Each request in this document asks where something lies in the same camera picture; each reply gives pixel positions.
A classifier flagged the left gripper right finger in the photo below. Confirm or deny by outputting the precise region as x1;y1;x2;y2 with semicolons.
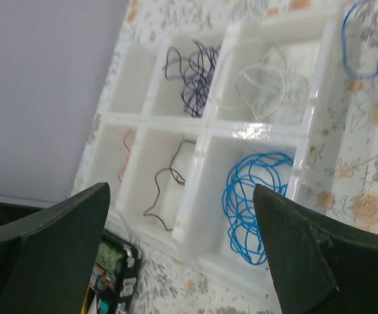
253;184;378;313

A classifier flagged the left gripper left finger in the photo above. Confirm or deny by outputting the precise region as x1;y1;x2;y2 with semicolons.
0;183;111;313

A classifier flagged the blue wire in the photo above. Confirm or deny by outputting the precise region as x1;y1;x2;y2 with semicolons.
222;152;294;266
341;0;378;79

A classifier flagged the brown wire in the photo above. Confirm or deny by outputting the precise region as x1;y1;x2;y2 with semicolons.
143;139;196;232

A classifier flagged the orange wire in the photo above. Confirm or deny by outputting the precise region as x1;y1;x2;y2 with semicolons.
118;128;135;184

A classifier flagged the white wire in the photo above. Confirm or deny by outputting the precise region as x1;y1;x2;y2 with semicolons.
208;44;311;122

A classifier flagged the white compartment tray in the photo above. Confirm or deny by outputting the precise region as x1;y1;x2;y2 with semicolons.
73;3;345;302

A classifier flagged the purple wire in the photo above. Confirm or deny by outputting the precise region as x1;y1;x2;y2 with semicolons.
162;39;222;118

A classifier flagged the black poker chip case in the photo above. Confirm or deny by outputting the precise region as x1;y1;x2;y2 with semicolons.
81;230;143;313

